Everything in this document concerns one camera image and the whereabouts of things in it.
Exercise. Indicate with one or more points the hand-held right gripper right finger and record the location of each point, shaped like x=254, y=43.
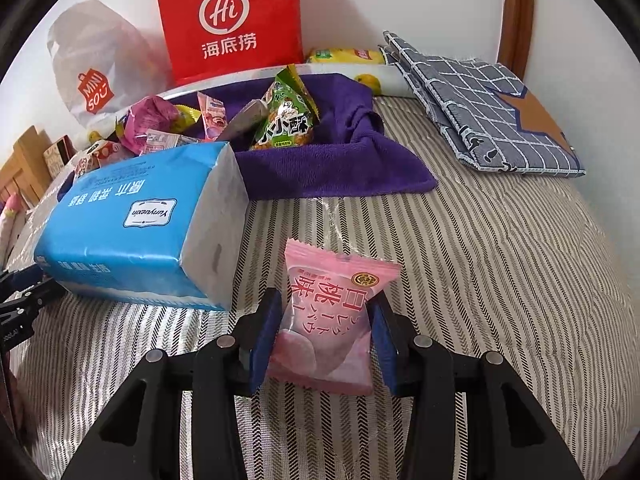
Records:
x=386, y=350

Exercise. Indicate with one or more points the grey snack packet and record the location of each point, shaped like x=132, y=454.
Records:
x=240, y=122

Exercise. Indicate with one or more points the blue tissue pack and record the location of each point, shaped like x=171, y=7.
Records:
x=130, y=220

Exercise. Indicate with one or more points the wooden door frame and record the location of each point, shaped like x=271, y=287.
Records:
x=517, y=10

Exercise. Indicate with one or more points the yellow snack bag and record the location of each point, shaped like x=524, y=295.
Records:
x=345, y=56

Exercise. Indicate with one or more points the grey plaid star cloth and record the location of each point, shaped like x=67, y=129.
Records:
x=475, y=110

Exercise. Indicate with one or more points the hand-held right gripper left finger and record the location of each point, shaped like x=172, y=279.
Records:
x=265, y=345

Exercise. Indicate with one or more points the magenta snack packet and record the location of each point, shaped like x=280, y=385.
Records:
x=150, y=115

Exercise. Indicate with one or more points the pale pink peach snack packet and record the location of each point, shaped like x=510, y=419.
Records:
x=330, y=320

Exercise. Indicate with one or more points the green triangular snack packet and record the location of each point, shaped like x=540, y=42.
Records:
x=282, y=120

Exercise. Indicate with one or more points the fruit print white roll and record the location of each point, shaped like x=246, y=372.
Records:
x=385, y=80

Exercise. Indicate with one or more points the white plastic bag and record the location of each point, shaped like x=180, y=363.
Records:
x=100, y=50

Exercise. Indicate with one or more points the red paper bag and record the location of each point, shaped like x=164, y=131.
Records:
x=225, y=60

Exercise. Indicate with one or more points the purple towel lined tray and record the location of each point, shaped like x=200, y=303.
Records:
x=325, y=170

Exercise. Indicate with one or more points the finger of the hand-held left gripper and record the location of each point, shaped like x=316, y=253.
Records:
x=40, y=297
x=20, y=280

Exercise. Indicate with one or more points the pink purple plush toy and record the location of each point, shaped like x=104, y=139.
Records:
x=7, y=220

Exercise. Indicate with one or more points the patterned brown box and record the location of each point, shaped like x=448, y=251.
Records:
x=52, y=157

